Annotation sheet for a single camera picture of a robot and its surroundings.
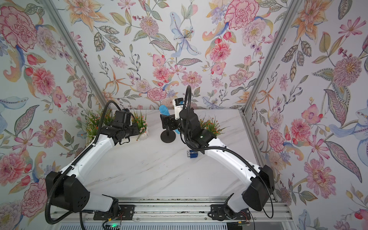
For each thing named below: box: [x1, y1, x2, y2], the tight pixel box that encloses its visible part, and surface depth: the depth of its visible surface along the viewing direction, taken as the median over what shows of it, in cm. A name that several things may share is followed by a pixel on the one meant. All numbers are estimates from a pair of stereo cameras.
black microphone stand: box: [160, 128, 176, 144], surface depth 106 cm
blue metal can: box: [186, 149, 198, 159], surface depth 95 cm
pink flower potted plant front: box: [131, 108, 149, 141], surface depth 82 cm
